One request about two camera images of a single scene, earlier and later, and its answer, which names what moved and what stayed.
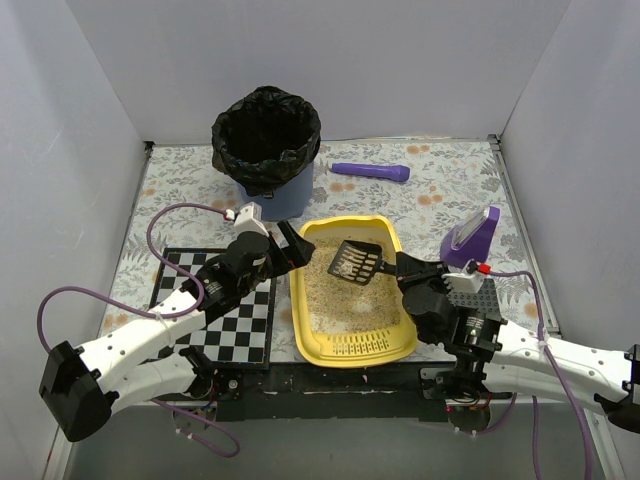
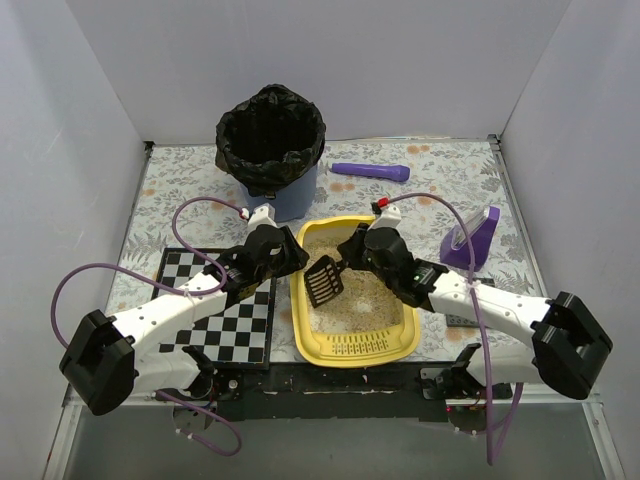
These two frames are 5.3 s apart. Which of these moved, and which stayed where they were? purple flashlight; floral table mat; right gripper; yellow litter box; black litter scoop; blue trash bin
Moved: black litter scoop; right gripper
Stayed: blue trash bin; purple flashlight; yellow litter box; floral table mat
